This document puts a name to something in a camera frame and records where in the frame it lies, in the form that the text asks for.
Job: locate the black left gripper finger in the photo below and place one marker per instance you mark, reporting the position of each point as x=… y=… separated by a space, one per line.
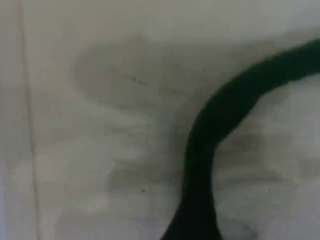
x=195 y=225

